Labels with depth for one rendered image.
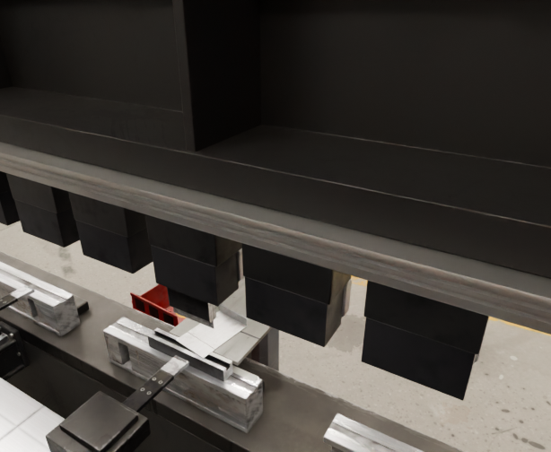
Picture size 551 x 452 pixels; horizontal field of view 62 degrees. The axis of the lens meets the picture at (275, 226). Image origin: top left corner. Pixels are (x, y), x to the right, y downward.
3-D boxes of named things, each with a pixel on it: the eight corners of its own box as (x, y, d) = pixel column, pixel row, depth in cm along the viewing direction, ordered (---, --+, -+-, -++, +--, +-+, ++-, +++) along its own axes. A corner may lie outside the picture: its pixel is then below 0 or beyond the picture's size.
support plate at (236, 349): (299, 298, 111) (299, 295, 111) (238, 366, 91) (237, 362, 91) (238, 277, 120) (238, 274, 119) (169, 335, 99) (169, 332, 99)
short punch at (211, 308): (216, 325, 88) (214, 284, 84) (210, 331, 87) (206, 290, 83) (177, 309, 93) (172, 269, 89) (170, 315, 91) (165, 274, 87)
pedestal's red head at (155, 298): (217, 335, 149) (214, 289, 141) (181, 364, 137) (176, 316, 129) (174, 313, 159) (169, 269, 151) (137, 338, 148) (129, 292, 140)
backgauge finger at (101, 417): (206, 377, 89) (205, 357, 87) (100, 487, 69) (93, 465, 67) (161, 354, 95) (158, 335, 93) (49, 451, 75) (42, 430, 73)
